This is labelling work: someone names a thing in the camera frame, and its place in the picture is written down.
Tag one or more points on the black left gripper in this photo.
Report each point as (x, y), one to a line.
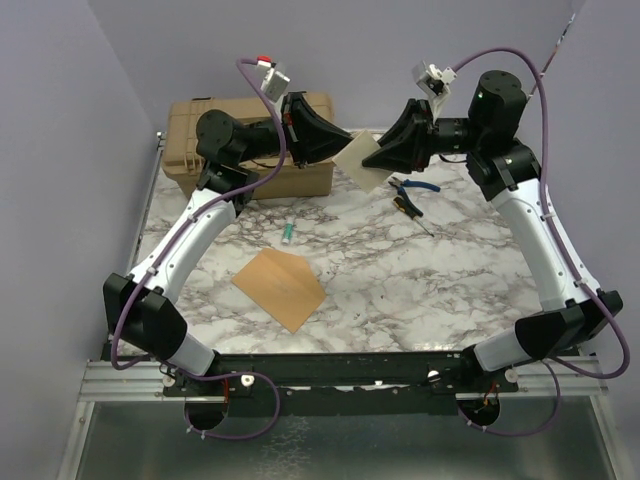
(308, 136)

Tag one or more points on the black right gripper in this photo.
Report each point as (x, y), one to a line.
(412, 155)

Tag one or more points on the cream lined letter paper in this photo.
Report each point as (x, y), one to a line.
(349, 161)

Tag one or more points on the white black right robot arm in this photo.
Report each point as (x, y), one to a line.
(573, 305)

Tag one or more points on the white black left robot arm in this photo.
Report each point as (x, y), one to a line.
(140, 306)

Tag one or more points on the brown paper envelope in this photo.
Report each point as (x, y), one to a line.
(283, 285)

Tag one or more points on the black yellow screwdriver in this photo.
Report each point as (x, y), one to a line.
(404, 207)

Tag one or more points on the green white glue stick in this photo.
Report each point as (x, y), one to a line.
(288, 233)

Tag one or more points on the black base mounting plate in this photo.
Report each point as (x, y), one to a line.
(343, 384)

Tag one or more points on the blue handled pliers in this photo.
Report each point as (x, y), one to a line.
(401, 185)

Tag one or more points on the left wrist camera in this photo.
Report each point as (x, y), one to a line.
(274, 80)

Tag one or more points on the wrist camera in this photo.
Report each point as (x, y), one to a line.
(274, 80)
(435, 83)

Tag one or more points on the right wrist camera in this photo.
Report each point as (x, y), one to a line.
(435, 83)

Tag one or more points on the aluminium frame rail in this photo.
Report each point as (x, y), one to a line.
(145, 383)

